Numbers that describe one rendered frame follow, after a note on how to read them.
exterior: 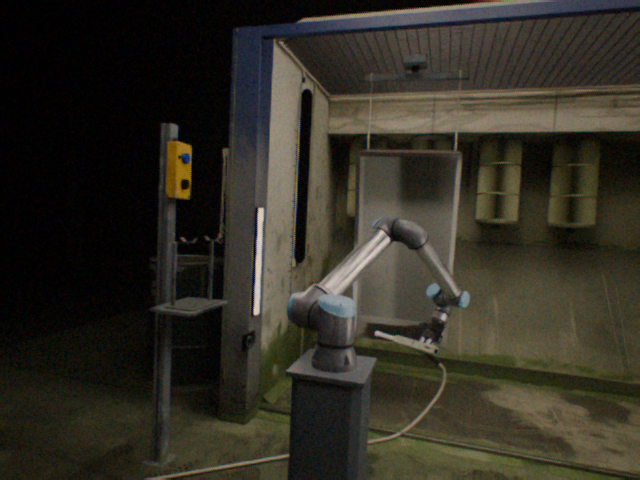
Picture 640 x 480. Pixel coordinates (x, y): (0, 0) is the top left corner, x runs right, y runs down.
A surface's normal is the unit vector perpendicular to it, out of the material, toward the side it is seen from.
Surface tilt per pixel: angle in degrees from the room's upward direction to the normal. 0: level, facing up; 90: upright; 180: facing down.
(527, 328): 57
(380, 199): 102
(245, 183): 90
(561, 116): 90
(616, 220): 90
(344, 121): 90
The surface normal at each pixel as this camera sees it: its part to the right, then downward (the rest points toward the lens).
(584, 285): -0.21, -0.51
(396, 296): -0.25, 0.24
